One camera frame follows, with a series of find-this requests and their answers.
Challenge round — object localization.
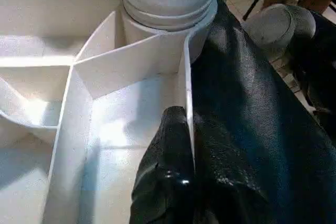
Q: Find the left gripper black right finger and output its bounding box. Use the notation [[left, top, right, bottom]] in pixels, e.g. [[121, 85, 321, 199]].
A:
[[193, 113, 277, 224]]

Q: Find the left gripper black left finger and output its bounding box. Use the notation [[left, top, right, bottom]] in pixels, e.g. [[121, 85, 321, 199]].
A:
[[128, 104, 197, 224]]

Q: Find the white plastic table top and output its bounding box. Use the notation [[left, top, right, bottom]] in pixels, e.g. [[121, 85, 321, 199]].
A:
[[0, 0, 219, 224]]

